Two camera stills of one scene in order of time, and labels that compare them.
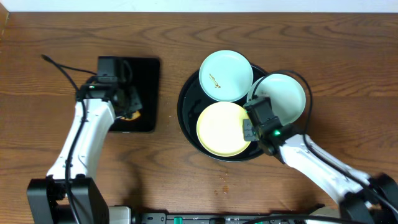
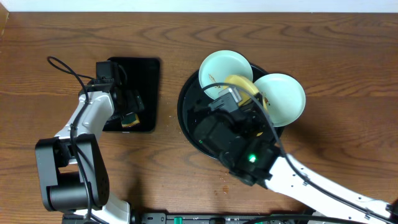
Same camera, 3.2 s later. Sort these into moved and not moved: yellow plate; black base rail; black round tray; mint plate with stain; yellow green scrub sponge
Moved: yellow plate; yellow green scrub sponge
Not moved: mint plate with stain; black round tray; black base rail
